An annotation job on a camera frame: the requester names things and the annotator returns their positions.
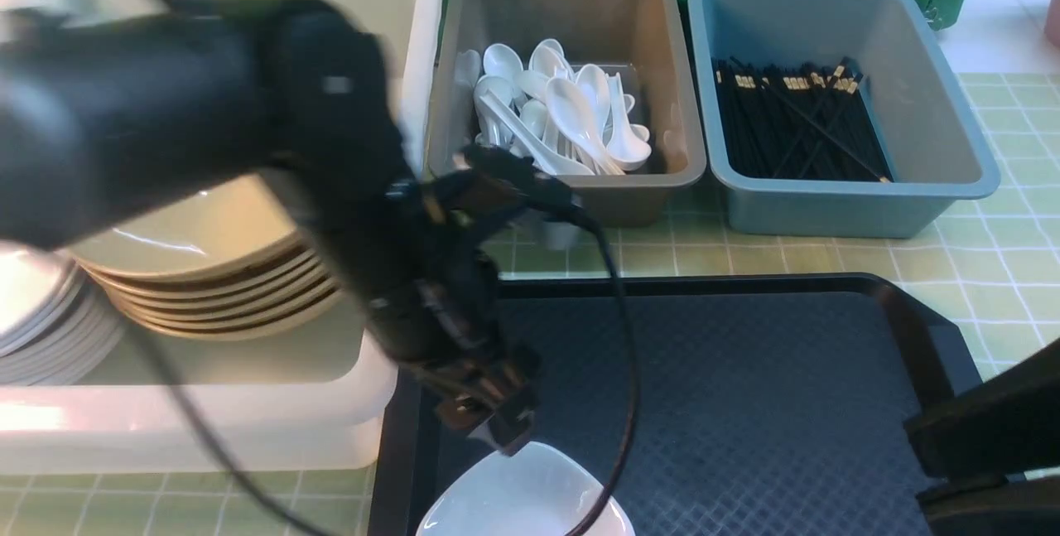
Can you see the stack of tan bowls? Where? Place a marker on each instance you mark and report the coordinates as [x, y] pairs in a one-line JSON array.
[[263, 294]]

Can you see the pile of white spoons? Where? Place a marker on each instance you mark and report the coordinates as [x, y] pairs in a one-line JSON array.
[[507, 96]]

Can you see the black serving tray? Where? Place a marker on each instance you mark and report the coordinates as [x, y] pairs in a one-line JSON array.
[[770, 405]]

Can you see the white square dish front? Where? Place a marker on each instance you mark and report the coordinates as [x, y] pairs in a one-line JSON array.
[[540, 491]]

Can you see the blue plastic bin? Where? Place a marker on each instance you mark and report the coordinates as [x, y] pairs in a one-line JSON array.
[[930, 136]]

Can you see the tan noodle bowl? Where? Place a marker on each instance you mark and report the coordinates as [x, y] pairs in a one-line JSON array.
[[209, 233]]

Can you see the stack of white plates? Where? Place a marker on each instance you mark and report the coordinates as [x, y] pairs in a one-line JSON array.
[[57, 324]]

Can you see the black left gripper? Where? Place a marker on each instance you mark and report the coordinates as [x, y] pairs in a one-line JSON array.
[[443, 324]]

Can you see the white soup spoon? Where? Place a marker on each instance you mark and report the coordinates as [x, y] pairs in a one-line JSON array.
[[575, 118]]

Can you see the grey plastic bin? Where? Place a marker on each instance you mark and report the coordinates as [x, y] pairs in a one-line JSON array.
[[643, 41]]

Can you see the large white plastic tub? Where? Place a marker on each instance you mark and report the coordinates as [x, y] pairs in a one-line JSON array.
[[309, 397]]

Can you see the pile of black chopsticks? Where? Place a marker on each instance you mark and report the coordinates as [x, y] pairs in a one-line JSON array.
[[810, 122]]

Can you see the green checkered tablecloth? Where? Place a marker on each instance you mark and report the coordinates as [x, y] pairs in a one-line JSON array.
[[989, 265]]

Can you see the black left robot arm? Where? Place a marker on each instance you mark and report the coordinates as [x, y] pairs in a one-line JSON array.
[[104, 123]]

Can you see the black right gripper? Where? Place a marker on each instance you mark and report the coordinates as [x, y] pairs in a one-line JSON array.
[[976, 444]]

